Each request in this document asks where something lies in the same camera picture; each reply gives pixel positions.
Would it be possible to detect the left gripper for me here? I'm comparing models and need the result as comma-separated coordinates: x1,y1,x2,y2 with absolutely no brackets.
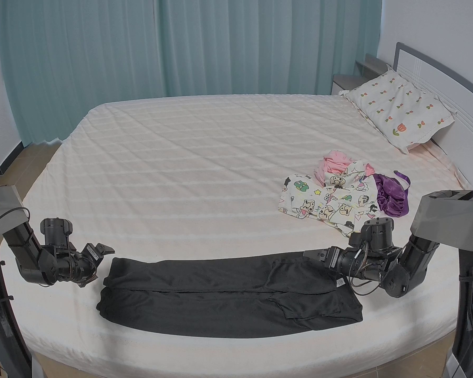
73,243,116,290

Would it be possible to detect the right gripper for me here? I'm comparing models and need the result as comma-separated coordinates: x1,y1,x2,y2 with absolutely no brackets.
303,246,365,277

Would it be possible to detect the black T-shirt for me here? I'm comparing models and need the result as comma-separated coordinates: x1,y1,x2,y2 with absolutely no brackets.
96,250,364,338

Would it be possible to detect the bed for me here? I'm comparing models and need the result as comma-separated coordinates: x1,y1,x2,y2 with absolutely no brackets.
0,42,473,373

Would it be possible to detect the white printed pyjama top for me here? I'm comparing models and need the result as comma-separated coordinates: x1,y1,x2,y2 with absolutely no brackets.
278,160,381,237

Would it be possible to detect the pink garment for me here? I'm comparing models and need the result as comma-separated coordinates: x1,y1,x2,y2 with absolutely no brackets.
313,150,379,184

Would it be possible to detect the purple garment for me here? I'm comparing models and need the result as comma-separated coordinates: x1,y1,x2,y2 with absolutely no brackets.
372,170,412,217

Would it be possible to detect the white printed pillow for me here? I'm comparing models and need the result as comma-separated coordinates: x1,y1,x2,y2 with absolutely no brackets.
339,69,457,154

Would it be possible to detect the grey bedside table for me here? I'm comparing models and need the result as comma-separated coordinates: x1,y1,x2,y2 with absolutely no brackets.
332,53,393,93

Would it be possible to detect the blue-green curtain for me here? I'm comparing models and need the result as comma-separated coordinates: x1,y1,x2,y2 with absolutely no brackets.
158,0,384,95
0,0,168,145

